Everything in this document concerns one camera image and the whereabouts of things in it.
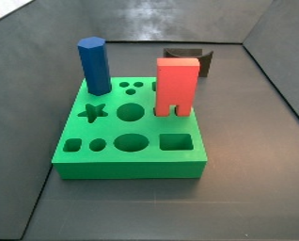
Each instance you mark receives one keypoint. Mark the red arch block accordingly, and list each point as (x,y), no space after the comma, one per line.
(178,74)

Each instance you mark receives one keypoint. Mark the black curved fixture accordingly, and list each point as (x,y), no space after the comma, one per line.
(198,53)

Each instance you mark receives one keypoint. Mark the green shape sorter block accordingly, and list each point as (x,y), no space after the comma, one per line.
(116,140)

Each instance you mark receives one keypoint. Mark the blue octagonal prism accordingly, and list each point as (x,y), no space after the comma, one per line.
(92,53)

